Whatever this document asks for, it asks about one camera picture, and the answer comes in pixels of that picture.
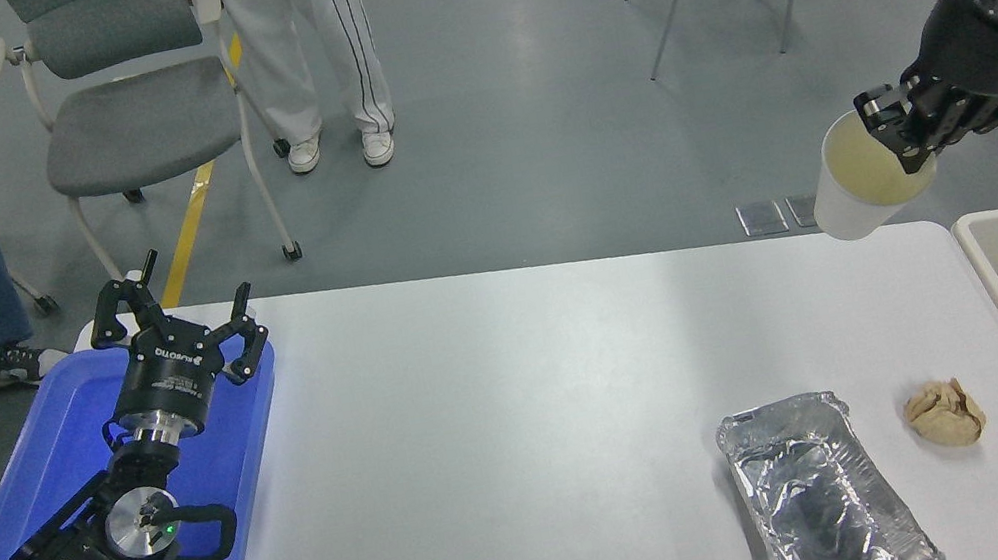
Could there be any grey office chair with armrests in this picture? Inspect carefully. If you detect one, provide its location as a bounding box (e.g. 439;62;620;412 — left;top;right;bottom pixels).
0;0;312;308

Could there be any blue plastic tray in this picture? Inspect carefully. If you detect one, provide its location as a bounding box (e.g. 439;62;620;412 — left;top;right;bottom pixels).
0;316;311;560

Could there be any crumpled tan paper ball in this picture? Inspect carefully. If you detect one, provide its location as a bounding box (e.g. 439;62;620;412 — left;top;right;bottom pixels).
899;372;991;455

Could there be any metal floor plate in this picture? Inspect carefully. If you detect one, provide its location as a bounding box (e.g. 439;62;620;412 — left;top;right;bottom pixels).
786;192;822;231
736;199;791;240

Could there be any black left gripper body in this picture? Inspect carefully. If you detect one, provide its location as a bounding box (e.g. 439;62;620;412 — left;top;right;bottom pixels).
99;312;233;445

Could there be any crinkled foil tray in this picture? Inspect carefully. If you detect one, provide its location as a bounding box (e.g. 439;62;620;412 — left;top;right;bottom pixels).
711;375;947;560

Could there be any standing person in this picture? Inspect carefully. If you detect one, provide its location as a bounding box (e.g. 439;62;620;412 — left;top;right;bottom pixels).
209;0;404;190

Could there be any white paper cup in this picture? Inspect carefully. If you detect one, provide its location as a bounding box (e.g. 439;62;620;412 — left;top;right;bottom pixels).
797;97;949;248

